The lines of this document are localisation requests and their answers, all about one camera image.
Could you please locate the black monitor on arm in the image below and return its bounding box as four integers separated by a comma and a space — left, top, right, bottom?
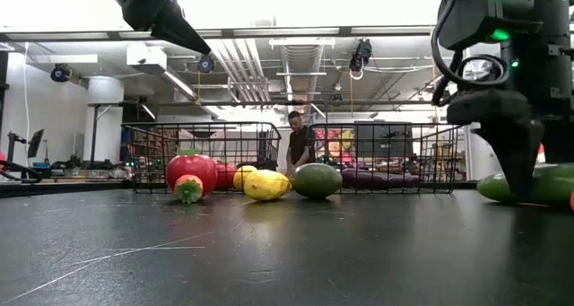
26, 127, 46, 160

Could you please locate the black cable loop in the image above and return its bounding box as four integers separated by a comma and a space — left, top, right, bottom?
0, 159, 44, 185

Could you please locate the silver ceiling air duct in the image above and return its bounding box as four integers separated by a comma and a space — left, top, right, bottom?
279, 44, 325, 126

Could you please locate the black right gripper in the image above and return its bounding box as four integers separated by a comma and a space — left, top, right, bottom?
446, 88, 574, 201

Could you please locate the white round pillar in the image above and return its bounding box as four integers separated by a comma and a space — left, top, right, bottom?
463, 125, 504, 182

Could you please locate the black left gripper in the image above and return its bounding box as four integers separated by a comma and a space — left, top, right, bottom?
89, 0, 213, 57

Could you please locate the red toy strawberry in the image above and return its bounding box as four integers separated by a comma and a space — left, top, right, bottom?
173, 173, 204, 205

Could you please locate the black wire basket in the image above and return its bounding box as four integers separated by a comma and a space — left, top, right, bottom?
306, 122, 464, 196
121, 121, 283, 195

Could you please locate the green toy cucumber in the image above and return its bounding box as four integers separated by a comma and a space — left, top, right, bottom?
475, 162, 574, 209

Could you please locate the dark grey monitor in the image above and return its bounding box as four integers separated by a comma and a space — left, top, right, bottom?
353, 120, 414, 161

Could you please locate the large yellow toy lemon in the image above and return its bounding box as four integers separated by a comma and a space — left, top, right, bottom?
242, 169, 293, 203

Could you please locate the green toy avocado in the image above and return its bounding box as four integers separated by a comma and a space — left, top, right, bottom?
290, 162, 344, 200

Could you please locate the black metal table frame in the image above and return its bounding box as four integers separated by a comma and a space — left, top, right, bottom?
0, 179, 479, 198

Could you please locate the black round ceiling camera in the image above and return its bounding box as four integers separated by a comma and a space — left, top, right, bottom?
196, 53, 217, 74
49, 63, 74, 83

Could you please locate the purple toy eggplant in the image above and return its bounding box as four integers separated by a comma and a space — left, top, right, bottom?
341, 168, 423, 191

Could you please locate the black hanging ceiling device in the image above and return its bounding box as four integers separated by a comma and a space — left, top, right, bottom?
348, 38, 374, 81

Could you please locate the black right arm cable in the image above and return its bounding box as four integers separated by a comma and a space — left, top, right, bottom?
430, 0, 511, 108

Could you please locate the person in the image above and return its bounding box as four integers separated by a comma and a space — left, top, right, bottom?
286, 109, 317, 178

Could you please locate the small yellow toy lemon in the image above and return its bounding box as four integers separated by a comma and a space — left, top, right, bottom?
232, 164, 259, 192

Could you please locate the colourful wall picture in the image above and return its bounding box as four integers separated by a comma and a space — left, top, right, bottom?
313, 128, 356, 169

